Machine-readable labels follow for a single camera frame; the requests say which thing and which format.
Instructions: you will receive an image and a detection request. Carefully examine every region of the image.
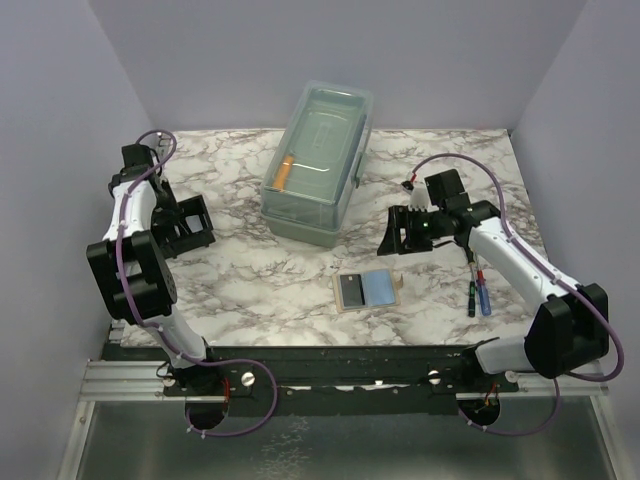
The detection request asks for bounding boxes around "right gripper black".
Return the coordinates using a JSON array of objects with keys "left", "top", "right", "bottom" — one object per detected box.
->
[{"left": 378, "top": 204, "right": 447, "bottom": 255}]

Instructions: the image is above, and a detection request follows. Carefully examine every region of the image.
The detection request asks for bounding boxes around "black VIP credit card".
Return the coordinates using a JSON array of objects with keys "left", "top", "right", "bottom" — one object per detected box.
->
[{"left": 339, "top": 274, "right": 365, "bottom": 309}]

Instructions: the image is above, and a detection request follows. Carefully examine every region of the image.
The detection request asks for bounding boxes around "black card box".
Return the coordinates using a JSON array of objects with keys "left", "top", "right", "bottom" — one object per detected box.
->
[{"left": 152, "top": 195, "right": 216, "bottom": 259}]

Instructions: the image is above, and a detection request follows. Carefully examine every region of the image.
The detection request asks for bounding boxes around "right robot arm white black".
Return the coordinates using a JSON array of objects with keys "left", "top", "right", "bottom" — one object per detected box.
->
[{"left": 377, "top": 169, "right": 610, "bottom": 392}]

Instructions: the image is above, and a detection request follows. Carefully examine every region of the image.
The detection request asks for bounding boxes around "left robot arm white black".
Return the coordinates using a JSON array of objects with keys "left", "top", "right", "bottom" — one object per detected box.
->
[{"left": 86, "top": 143, "right": 222, "bottom": 395}]

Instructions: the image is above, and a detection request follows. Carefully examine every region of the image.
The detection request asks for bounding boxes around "black green screwdriver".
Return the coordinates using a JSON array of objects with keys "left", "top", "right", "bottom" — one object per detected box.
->
[{"left": 467, "top": 280, "right": 476, "bottom": 318}]

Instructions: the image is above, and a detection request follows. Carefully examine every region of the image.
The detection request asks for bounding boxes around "translucent green plastic toolbox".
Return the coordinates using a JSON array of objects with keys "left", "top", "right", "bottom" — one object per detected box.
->
[{"left": 261, "top": 81, "right": 373, "bottom": 248}]

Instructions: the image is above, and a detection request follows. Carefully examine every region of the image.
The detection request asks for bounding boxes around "orange tool inside toolbox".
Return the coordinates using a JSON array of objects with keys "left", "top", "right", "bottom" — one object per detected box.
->
[{"left": 272, "top": 155, "right": 295, "bottom": 191}]

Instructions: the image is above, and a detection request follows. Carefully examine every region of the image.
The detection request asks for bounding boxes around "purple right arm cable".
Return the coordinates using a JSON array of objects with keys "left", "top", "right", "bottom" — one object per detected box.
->
[{"left": 399, "top": 152, "right": 626, "bottom": 435}]

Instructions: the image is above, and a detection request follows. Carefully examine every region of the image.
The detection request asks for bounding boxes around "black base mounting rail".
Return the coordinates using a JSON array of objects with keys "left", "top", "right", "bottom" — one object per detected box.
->
[{"left": 164, "top": 342, "right": 521, "bottom": 416}]

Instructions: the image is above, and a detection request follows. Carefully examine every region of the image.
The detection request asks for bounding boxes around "aluminium extrusion rail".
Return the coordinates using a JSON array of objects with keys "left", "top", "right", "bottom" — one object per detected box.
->
[{"left": 78, "top": 360, "right": 185, "bottom": 402}]

